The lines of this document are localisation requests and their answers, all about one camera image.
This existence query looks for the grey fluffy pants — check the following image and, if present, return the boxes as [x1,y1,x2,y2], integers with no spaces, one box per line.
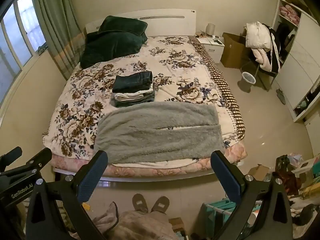
[94,101,225,164]

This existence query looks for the white jacket on chair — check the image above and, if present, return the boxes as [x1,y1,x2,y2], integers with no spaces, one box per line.
[246,21,271,50]

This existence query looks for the teal drying rack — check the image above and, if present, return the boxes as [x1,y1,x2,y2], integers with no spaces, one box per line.
[204,198,262,228]

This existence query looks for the chair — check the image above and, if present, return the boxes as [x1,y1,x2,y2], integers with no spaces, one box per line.
[240,55,277,91]

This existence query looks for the white folded garment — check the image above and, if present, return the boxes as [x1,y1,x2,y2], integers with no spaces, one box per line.
[113,85,153,102]

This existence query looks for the white table lamp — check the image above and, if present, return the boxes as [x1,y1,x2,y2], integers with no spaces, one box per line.
[205,23,215,36]

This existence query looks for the white waste bin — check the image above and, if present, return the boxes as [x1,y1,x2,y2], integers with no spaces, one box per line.
[241,72,256,92]

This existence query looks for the green curtain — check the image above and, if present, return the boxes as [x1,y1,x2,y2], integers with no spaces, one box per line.
[33,0,85,80]

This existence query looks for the white nightstand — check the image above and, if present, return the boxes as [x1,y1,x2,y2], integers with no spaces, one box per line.
[197,37,225,63]

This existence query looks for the brown cardboard box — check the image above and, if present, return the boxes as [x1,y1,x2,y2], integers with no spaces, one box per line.
[221,33,251,69]

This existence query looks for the small cardboard box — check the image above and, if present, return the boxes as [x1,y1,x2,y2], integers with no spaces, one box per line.
[248,164,270,181]

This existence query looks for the pink floral mattress sheet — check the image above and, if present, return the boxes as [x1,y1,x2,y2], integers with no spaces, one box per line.
[49,139,249,178]

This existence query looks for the floral bed blanket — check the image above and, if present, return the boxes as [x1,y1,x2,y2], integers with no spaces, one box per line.
[42,36,245,160]

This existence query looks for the white wardrobe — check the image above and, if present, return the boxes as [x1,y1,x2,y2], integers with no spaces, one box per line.
[272,0,319,122]

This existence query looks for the pink blanket on shelf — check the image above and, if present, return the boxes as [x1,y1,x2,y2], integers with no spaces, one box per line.
[279,4,300,25]

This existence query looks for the dark green pillow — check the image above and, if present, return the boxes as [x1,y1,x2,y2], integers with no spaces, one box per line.
[98,15,148,36]

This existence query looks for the window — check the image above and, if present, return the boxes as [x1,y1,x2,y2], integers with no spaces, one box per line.
[1,0,48,104]

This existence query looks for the white bed headboard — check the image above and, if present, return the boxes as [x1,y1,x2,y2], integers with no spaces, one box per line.
[85,9,196,37]

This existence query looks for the dark green folded quilt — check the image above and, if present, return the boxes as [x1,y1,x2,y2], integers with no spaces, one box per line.
[80,31,148,69]

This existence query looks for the left grey slipper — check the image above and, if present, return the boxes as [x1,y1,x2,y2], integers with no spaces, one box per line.
[132,193,149,214]

